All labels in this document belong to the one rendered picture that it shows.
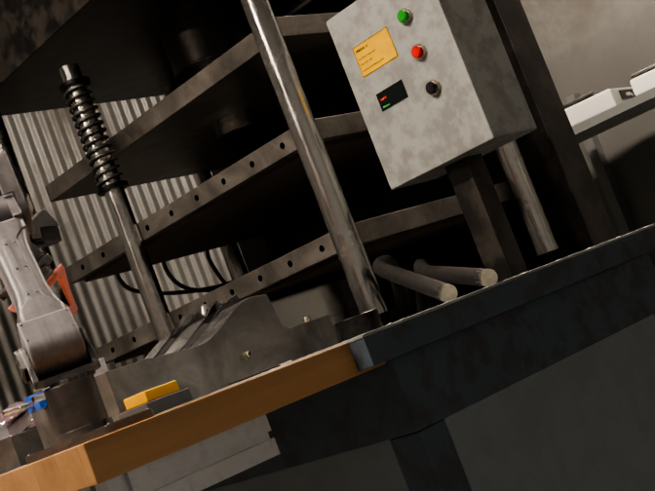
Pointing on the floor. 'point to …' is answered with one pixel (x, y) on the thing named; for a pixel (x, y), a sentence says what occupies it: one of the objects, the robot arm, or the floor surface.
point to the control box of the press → (438, 103)
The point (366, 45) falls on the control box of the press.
